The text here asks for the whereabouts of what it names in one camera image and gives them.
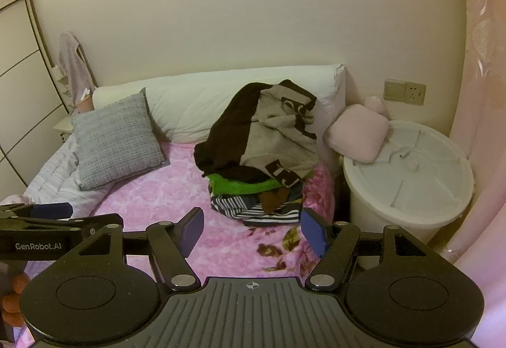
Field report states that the folded lilac quilt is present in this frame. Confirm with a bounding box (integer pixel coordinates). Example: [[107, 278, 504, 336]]
[[1, 135, 114, 218]]

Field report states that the white nightstand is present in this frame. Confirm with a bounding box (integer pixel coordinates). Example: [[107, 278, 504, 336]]
[[53, 114, 75, 143]]

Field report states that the white round bin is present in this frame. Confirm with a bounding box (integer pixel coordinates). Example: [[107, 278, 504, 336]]
[[343, 120, 474, 244]]

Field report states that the long white pillow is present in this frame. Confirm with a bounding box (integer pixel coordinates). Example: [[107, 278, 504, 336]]
[[93, 64, 347, 143]]

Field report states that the pink plush cushion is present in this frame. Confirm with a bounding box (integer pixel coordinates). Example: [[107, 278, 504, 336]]
[[324, 96, 389, 164]]

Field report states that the pink floral bed blanket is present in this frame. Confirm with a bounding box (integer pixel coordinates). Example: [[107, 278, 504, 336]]
[[7, 142, 337, 348]]

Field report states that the grey checked cushion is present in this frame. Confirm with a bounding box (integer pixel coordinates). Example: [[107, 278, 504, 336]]
[[72, 89, 169, 191]]

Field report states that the green garment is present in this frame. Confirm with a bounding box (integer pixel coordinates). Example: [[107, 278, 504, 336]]
[[207, 173, 282, 196]]

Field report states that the wall socket switch plate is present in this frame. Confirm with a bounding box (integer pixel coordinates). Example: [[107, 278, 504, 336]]
[[383, 79, 426, 106]]

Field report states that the left hand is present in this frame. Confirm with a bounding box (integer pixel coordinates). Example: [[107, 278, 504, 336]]
[[1, 273, 30, 327]]

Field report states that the white wardrobe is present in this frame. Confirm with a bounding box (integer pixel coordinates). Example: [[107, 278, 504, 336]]
[[0, 0, 67, 198]]

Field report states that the grey and brown sweater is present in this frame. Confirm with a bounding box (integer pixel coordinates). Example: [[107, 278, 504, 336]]
[[194, 79, 318, 187]]

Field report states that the pink curtain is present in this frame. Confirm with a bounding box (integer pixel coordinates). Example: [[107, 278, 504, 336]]
[[442, 0, 505, 347]]

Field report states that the pink towel on hanger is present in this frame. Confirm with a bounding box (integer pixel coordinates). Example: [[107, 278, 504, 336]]
[[58, 32, 95, 106]]

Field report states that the brown garment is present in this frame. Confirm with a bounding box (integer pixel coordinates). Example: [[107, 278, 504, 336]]
[[258, 187, 290, 214]]

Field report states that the striped garment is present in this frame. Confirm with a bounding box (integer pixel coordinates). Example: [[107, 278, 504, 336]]
[[210, 195, 303, 226]]

